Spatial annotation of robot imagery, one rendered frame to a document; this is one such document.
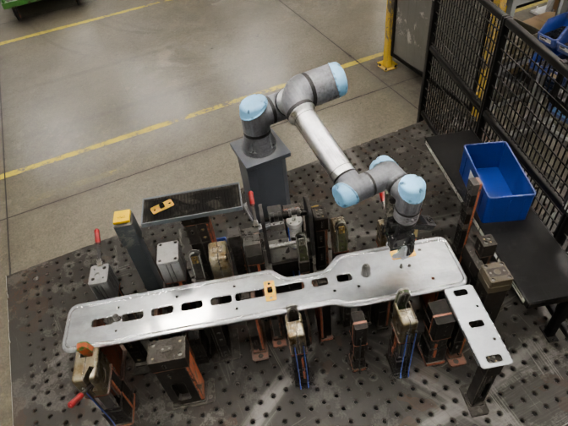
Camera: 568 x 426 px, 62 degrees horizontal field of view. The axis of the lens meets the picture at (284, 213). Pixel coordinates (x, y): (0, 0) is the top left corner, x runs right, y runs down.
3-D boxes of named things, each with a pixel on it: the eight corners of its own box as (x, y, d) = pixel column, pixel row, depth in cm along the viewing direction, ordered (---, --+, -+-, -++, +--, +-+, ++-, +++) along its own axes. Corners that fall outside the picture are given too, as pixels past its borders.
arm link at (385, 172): (359, 162, 141) (381, 186, 135) (390, 149, 144) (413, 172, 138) (357, 181, 147) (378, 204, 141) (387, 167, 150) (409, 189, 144)
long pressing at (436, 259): (58, 363, 154) (57, 360, 153) (70, 304, 170) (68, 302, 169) (471, 286, 160) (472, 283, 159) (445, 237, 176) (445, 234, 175)
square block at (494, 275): (470, 341, 178) (491, 283, 152) (461, 322, 183) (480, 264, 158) (490, 336, 178) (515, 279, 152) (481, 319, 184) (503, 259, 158)
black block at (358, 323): (351, 379, 172) (352, 336, 151) (343, 352, 179) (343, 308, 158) (373, 374, 172) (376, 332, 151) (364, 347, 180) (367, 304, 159)
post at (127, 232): (147, 297, 205) (111, 228, 174) (148, 283, 210) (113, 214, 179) (165, 294, 205) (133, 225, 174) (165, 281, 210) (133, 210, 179)
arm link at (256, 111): (237, 126, 201) (232, 98, 192) (265, 116, 205) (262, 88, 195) (249, 140, 194) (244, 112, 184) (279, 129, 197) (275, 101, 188)
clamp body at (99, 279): (117, 341, 191) (82, 288, 166) (120, 317, 199) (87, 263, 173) (141, 336, 192) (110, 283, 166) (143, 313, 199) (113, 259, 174)
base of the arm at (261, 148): (237, 144, 209) (233, 125, 202) (268, 133, 213) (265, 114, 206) (249, 162, 199) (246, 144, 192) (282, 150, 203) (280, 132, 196)
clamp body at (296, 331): (292, 392, 170) (283, 344, 145) (286, 361, 178) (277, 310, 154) (317, 388, 170) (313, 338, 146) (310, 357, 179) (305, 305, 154)
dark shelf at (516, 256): (526, 309, 151) (528, 304, 149) (423, 142, 214) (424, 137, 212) (592, 297, 152) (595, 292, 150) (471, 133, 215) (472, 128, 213)
